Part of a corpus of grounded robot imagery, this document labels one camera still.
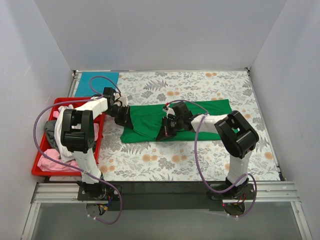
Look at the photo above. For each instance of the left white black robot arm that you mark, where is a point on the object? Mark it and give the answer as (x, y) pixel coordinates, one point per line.
(78, 135)

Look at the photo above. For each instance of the folded teal t shirt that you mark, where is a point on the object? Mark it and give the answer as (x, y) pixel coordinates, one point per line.
(83, 87)

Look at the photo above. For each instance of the green t shirt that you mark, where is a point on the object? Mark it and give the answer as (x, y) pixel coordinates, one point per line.
(147, 119)

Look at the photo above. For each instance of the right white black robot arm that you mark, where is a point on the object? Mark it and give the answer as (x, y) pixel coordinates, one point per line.
(238, 137)

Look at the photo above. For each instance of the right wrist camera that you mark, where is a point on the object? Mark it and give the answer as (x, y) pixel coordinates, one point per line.
(169, 112)

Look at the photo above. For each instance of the aluminium rail frame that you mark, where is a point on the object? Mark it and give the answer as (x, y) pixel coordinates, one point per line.
(275, 214)

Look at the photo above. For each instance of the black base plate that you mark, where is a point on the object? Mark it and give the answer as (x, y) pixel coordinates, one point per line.
(162, 196)

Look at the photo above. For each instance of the grey garment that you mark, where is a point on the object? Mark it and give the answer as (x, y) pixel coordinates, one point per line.
(51, 135)

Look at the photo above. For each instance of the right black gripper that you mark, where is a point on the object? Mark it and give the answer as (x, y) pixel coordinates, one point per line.
(170, 123)

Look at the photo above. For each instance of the white garment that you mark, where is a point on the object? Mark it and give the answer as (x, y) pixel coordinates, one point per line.
(65, 155)

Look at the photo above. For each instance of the floral tablecloth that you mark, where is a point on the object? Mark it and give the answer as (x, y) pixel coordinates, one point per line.
(175, 161)

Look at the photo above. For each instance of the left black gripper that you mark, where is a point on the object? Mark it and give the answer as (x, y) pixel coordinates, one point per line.
(121, 113)

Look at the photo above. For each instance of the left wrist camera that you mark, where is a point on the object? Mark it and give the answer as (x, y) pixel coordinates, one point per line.
(125, 100)

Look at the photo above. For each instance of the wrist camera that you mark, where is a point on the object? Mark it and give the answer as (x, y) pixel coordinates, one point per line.
(125, 100)
(169, 112)

